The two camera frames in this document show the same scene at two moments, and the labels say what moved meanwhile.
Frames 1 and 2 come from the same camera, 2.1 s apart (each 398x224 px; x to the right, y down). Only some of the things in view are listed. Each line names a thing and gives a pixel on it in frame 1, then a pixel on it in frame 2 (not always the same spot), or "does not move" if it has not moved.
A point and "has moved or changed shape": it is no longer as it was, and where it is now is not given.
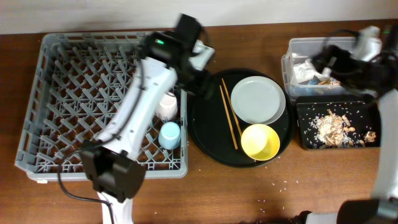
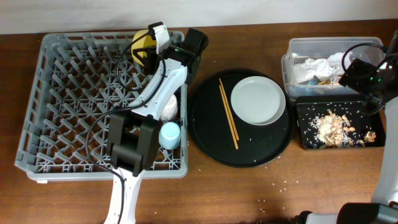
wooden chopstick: [231, 106] has moved or changed shape
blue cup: [170, 135] does not move
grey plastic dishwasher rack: [86, 86] does not move
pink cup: [168, 106] does not move
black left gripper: [197, 83] to [151, 61]
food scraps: [333, 130] does not move
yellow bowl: [260, 142] to [145, 42]
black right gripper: [338, 56] to [374, 101]
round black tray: [215, 129] does not move
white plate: [258, 100] does not move
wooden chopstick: [229, 118] does not move
